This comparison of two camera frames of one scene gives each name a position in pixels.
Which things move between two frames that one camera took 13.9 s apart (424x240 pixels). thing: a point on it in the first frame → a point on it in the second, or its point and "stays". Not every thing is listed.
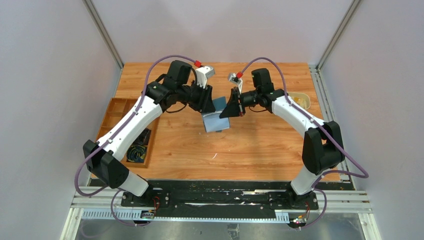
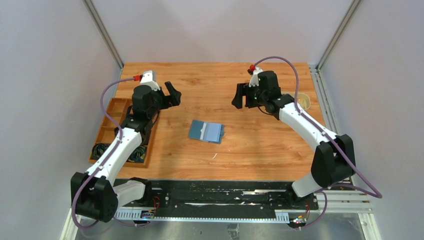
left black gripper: [205, 99] → [166, 98]
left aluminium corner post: [89, 5] stays
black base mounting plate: [222, 196] stays
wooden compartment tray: [139, 155] stays
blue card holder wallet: [213, 122] → [209, 132]
